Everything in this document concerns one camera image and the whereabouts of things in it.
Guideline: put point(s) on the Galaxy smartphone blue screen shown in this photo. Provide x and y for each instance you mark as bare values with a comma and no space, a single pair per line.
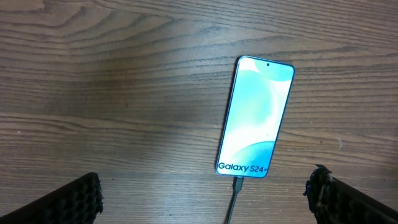
255,111

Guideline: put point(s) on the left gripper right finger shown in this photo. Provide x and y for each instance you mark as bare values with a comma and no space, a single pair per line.
335,202

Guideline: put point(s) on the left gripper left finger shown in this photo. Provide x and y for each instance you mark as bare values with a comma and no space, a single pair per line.
77,202

